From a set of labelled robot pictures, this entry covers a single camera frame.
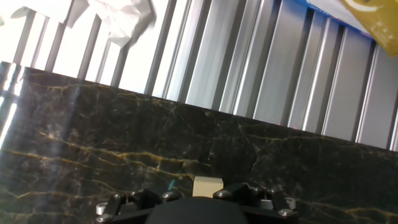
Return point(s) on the small wooden cube block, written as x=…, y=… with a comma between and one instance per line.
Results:
x=207, y=186

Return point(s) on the black marble pattern mat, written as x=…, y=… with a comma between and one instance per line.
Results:
x=124, y=124

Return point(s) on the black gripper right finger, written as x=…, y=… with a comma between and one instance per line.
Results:
x=258, y=199

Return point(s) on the yellow tissue box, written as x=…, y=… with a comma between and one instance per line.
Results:
x=379, y=25

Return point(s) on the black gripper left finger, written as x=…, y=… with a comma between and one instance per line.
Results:
x=133, y=202

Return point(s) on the crumpled white tissue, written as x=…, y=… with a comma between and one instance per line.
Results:
x=124, y=18

